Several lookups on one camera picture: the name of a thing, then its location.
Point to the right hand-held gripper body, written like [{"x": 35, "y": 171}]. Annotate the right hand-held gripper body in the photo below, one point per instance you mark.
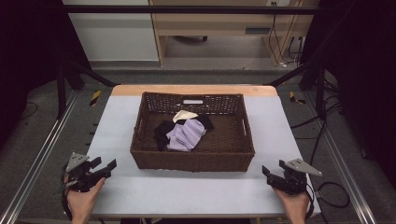
[{"x": 294, "y": 177}]

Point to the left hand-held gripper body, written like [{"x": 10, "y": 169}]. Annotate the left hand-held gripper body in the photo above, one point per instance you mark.
[{"x": 78, "y": 174}]

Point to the black sock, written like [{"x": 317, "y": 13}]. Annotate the black sock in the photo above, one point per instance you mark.
[{"x": 163, "y": 132}]

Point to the lilac sock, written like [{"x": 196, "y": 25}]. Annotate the lilac sock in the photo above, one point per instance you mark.
[{"x": 186, "y": 134}]

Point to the brown woven basket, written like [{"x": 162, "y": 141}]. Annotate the brown woven basket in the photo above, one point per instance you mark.
[{"x": 193, "y": 130}]

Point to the cream sock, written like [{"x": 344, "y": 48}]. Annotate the cream sock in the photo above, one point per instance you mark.
[{"x": 184, "y": 115}]

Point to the person's left hand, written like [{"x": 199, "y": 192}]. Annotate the person's left hand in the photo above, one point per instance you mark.
[{"x": 82, "y": 202}]

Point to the person's right hand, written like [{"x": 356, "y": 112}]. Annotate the person's right hand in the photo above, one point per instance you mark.
[{"x": 292, "y": 206}]

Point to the yellow black striped tape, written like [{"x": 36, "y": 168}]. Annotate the yellow black striped tape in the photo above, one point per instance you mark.
[
  {"x": 95, "y": 97},
  {"x": 295, "y": 98}
]

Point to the black curtain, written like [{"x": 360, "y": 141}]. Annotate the black curtain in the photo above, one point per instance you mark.
[
  {"x": 361, "y": 71},
  {"x": 31, "y": 49}
]

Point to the white cabinet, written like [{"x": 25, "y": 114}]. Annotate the white cabinet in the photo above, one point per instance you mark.
[{"x": 115, "y": 34}]

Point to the wooden desk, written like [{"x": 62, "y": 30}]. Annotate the wooden desk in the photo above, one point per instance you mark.
[{"x": 218, "y": 28}]

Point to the aluminium rail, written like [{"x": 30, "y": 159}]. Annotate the aluminium rail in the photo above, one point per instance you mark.
[
  {"x": 342, "y": 168},
  {"x": 37, "y": 161}
]

